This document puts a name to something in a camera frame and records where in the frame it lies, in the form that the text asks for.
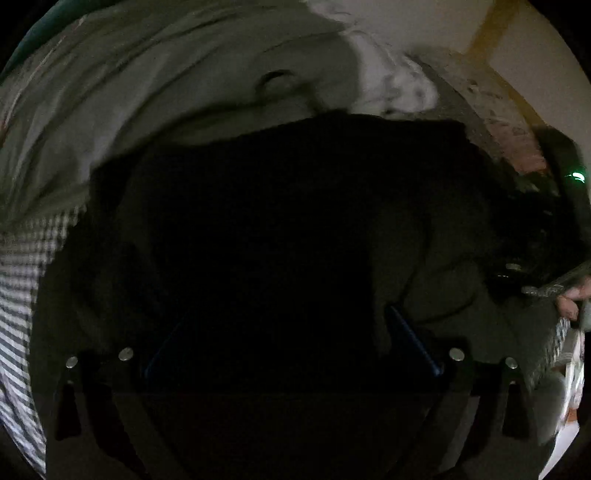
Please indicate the black garment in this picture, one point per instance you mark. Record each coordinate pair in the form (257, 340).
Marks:
(284, 287)

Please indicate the checkered black white bedsheet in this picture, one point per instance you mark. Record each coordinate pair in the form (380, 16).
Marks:
(26, 252)

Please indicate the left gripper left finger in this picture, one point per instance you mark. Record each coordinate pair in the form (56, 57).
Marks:
(102, 418)

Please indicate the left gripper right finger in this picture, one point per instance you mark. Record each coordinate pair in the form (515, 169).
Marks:
(475, 420)

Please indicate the wooden bunk bed frame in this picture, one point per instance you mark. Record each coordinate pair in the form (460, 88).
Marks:
(507, 117)

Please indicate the grey folded garment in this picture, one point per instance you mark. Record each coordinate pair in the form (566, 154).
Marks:
(114, 77)

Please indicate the person's right hand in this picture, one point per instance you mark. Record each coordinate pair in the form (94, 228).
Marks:
(567, 303)

